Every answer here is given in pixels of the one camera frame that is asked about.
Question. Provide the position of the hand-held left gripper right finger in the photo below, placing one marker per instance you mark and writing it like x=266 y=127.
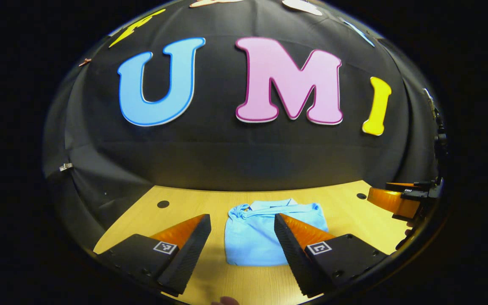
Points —
x=295 y=258

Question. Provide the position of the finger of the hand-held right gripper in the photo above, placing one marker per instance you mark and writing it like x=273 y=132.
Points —
x=388 y=201
x=398 y=185

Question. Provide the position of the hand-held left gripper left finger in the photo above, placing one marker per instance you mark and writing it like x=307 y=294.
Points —
x=189 y=258

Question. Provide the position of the light blue T-shirt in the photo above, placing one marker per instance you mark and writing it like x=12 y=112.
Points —
x=252 y=237

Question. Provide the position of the black backdrop cloth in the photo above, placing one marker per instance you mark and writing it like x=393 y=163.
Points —
x=227 y=152

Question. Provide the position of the small white metal clip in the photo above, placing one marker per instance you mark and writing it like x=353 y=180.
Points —
x=66 y=167

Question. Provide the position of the small orange clip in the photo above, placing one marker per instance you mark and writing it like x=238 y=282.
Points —
x=85 y=62

